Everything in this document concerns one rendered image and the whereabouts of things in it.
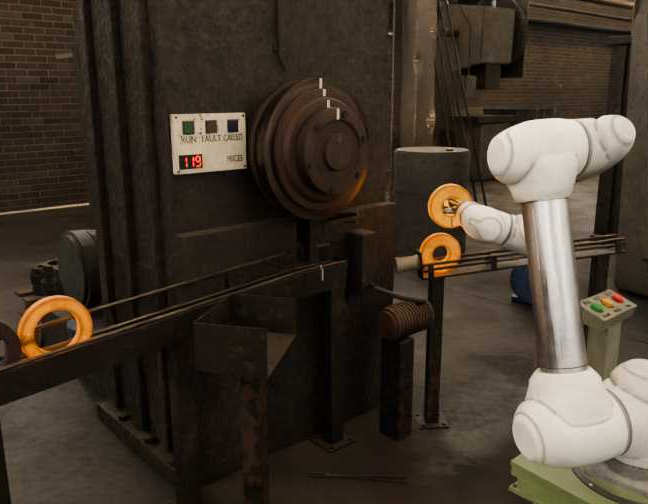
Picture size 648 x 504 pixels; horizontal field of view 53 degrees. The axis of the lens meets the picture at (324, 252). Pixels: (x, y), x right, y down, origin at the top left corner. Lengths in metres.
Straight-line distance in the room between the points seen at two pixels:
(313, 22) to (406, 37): 4.31
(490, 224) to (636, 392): 0.66
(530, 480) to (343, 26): 1.62
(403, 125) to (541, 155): 5.23
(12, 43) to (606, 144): 7.17
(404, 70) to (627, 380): 5.34
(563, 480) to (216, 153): 1.35
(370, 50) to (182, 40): 0.79
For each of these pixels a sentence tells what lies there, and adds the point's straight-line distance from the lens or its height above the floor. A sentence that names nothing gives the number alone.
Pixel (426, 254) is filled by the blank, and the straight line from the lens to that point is 2.46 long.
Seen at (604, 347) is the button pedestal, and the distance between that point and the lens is 2.39.
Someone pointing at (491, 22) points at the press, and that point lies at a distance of 10.07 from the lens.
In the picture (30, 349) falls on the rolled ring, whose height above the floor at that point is 0.66.
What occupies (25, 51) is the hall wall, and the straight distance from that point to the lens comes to 8.12.
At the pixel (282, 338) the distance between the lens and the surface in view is 1.90.
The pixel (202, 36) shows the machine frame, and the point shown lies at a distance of 2.11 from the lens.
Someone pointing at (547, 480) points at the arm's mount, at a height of 0.43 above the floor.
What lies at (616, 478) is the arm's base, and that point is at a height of 0.44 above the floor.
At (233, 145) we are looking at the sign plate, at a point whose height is 1.14.
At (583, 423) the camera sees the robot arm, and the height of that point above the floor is 0.63.
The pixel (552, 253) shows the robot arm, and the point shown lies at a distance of 1.46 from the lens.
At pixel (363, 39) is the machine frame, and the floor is 1.49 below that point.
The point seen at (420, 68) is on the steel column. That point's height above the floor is 1.53.
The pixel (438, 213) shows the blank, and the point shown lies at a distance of 2.33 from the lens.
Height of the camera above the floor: 1.30
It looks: 14 degrees down
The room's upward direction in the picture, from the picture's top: straight up
